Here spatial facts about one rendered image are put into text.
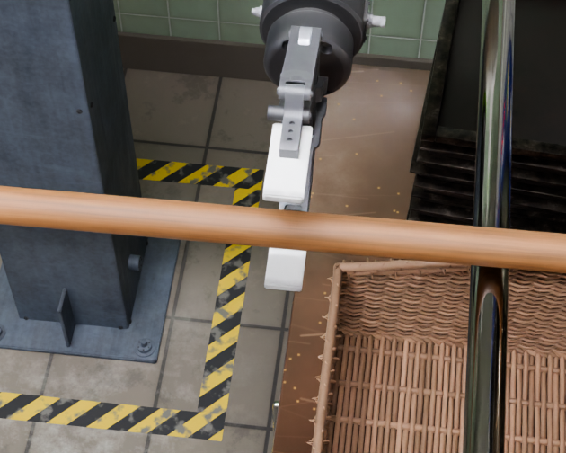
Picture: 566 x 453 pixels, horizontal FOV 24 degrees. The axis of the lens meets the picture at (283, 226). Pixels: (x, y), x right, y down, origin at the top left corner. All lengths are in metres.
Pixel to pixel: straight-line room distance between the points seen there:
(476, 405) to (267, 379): 1.37
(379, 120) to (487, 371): 0.96
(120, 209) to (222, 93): 1.70
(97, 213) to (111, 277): 1.21
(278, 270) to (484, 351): 0.18
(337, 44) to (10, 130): 0.94
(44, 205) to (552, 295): 0.74
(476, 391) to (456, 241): 0.11
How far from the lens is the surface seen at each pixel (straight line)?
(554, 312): 1.60
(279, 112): 0.99
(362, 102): 1.91
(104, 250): 2.16
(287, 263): 1.06
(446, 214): 1.59
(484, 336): 0.99
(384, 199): 1.80
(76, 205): 1.02
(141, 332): 2.35
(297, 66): 1.01
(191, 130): 2.63
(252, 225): 1.00
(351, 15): 1.12
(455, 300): 1.59
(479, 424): 0.95
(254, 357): 2.33
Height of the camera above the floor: 2.01
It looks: 54 degrees down
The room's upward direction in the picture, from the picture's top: straight up
